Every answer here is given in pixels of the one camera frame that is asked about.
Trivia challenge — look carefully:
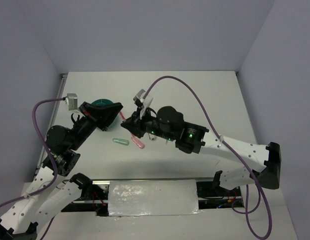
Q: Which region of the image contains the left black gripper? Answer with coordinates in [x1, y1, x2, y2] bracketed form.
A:
[71, 101, 126, 150]

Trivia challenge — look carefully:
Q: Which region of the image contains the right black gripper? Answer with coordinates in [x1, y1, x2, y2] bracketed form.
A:
[120, 104, 176, 141]

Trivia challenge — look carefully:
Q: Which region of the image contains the pink pen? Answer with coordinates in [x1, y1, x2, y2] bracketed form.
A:
[119, 111, 126, 121]

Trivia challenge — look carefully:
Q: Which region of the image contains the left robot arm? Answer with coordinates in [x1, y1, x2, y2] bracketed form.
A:
[0, 102, 123, 240]

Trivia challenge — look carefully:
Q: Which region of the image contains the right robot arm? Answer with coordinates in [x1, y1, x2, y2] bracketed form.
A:
[121, 106, 282, 196]

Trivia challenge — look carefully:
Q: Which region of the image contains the teal round divided container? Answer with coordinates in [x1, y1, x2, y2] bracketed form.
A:
[91, 98, 121, 130]

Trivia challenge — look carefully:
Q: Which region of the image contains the green highlighter cap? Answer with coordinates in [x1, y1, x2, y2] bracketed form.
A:
[112, 138, 130, 146]

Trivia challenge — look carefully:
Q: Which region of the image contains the pink highlighter cap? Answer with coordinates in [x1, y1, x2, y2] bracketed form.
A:
[131, 135, 145, 149]

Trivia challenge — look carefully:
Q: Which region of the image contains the pink white mini stapler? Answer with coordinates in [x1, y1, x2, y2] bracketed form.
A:
[148, 133, 157, 141]

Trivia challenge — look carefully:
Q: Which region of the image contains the silver foil base cover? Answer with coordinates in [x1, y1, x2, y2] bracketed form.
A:
[108, 179, 200, 217]

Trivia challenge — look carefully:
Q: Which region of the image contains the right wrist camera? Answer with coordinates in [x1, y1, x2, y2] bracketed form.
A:
[133, 89, 154, 119]

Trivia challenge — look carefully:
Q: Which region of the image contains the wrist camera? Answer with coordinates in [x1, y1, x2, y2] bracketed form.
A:
[133, 89, 154, 119]
[65, 93, 78, 112]

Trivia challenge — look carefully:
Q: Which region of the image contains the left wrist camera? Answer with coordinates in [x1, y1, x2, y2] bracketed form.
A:
[65, 93, 78, 112]

